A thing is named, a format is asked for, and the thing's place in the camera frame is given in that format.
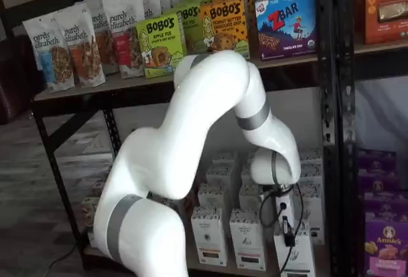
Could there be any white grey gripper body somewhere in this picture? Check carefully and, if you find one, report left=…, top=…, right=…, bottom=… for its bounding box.
left=270, top=183, right=296, bottom=227

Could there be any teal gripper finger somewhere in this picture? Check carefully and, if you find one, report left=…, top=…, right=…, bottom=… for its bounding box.
left=282, top=216, right=295, bottom=247

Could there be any white box green strip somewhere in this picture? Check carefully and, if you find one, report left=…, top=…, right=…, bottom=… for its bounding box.
left=295, top=183, right=324, bottom=246
left=300, top=163, right=323, bottom=186
left=273, top=225, right=317, bottom=277

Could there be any white box pink strip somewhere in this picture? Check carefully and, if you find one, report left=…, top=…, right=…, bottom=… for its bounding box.
left=240, top=161, right=256, bottom=186
left=229, top=208, right=267, bottom=271
left=238, top=183, right=266, bottom=211

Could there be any white box orange strip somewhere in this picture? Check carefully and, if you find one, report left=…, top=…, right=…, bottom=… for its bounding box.
left=206, top=164, right=240, bottom=189
left=190, top=206, right=229, bottom=266
left=197, top=183, right=231, bottom=214
left=212, top=151, right=238, bottom=170

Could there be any purple Annie's box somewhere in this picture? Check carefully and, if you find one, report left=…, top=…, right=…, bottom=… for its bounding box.
left=358, top=171, right=408, bottom=195
left=362, top=190, right=408, bottom=224
left=364, top=216, right=408, bottom=277
left=356, top=148, right=399, bottom=176

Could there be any black metal shelf rack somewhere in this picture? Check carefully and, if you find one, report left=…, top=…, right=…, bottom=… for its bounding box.
left=30, top=0, right=337, bottom=273
left=334, top=0, right=408, bottom=277

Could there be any blue ZBar box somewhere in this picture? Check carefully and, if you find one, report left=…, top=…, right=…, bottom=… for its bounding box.
left=254, top=0, right=318, bottom=62

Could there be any high wooden shelf board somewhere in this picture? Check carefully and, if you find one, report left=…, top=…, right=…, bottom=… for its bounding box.
left=33, top=52, right=319, bottom=102

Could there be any green Bobo's apple pie box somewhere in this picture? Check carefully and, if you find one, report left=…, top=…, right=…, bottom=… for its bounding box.
left=136, top=11, right=187, bottom=79
left=173, top=2, right=208, bottom=56

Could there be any orange snack box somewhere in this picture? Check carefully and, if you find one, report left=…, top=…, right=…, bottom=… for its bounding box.
left=363, top=0, right=408, bottom=46

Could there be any red label granola bag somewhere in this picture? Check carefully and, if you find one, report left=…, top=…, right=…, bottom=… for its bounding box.
left=102, top=0, right=146, bottom=79

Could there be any orange label granola bag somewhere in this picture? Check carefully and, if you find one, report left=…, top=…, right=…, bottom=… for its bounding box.
left=55, top=2, right=106, bottom=88

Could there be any blue label granola bag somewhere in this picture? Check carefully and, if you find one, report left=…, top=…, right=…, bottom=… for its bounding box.
left=22, top=17, right=76, bottom=94

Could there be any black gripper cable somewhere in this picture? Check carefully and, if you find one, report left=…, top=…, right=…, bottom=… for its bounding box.
left=259, top=182, right=304, bottom=273

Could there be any black floor cable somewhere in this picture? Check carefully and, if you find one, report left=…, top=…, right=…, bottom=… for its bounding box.
left=40, top=244, right=80, bottom=273

